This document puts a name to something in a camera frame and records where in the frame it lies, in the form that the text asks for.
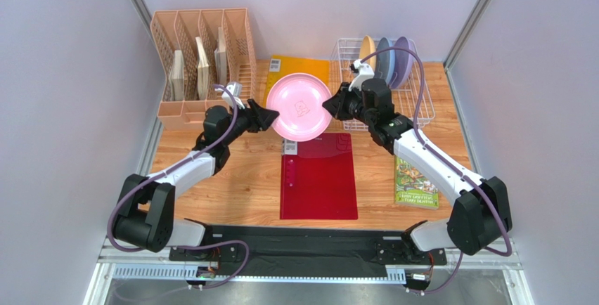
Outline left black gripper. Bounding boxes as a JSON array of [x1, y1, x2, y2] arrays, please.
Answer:
[[221, 98, 279, 146]]

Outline pink plate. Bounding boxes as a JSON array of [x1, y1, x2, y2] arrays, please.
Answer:
[[266, 73, 332, 142]]

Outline blue plate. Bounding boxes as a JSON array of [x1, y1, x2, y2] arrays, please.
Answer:
[[375, 37, 396, 86]]

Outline yellow plate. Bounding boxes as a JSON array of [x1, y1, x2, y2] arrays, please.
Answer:
[[359, 35, 377, 70]]

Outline purple plate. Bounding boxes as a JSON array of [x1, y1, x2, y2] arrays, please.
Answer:
[[389, 37, 415, 89]]

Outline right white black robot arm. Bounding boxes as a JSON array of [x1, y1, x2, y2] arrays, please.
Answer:
[[322, 79, 513, 257]]

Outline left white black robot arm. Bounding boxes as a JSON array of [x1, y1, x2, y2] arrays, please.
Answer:
[[107, 99, 279, 252]]

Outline orange plastic folder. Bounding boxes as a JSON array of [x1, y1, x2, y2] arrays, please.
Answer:
[[263, 55, 330, 104]]

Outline right beige notebook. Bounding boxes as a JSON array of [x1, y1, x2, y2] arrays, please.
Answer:
[[214, 27, 228, 86]]

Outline beige notebook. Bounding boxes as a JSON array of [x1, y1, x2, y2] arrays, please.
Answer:
[[214, 27, 228, 86], [169, 50, 185, 101], [195, 37, 211, 97]]

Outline red plastic folder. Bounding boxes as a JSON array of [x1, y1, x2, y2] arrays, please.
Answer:
[[280, 133, 359, 220]]

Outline middle beige notebook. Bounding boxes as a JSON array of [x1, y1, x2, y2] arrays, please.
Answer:
[[195, 37, 211, 97]]

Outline pink plastic file organizer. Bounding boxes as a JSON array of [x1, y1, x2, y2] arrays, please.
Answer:
[[150, 8, 259, 131]]

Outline left beige notebook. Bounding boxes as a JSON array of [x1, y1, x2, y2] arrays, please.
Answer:
[[169, 50, 185, 101]]

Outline green treehouse book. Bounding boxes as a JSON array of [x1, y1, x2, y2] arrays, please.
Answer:
[[394, 157, 439, 210]]

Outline black base mat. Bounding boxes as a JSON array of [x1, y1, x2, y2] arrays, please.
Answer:
[[169, 225, 447, 278]]

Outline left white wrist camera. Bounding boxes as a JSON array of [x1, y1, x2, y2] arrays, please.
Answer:
[[221, 82, 245, 110]]

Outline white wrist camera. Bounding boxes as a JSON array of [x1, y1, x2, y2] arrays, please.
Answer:
[[221, 82, 245, 110], [349, 59, 375, 91]]

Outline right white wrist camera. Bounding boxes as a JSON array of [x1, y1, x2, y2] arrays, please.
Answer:
[[349, 59, 375, 91]]

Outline white wire dish rack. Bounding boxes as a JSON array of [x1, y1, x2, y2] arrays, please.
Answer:
[[328, 38, 436, 128]]

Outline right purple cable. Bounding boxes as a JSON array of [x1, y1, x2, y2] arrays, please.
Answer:
[[358, 46, 514, 295]]

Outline purple cable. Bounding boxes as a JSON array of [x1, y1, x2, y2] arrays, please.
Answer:
[[358, 46, 514, 295], [106, 83, 251, 292]]

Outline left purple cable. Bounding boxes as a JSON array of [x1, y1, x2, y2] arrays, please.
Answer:
[[106, 83, 251, 292]]

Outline aluminium rail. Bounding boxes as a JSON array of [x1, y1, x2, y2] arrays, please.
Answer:
[[96, 246, 522, 285]]

